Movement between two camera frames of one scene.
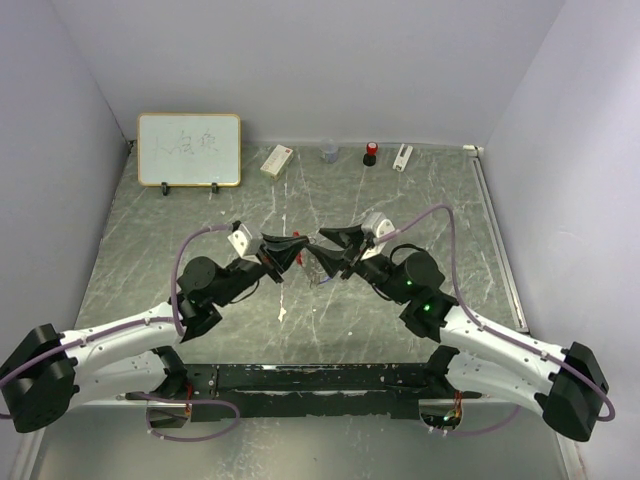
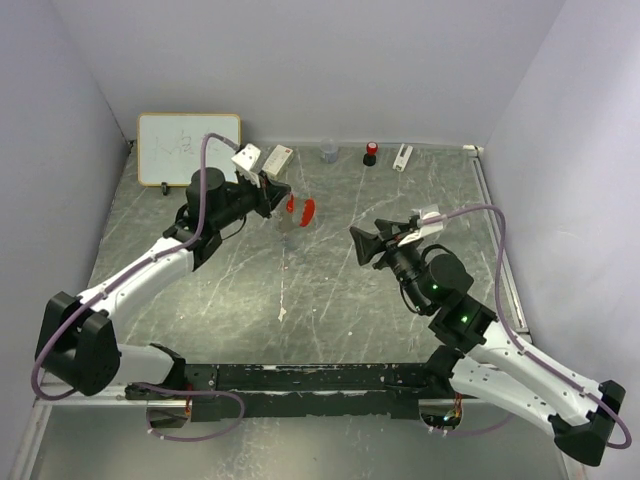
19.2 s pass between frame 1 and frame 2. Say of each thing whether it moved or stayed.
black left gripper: moved
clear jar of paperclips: stayed
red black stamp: stayed
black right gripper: moved
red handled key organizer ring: moved
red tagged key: moved
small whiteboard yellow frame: stayed
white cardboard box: stayed
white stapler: stayed
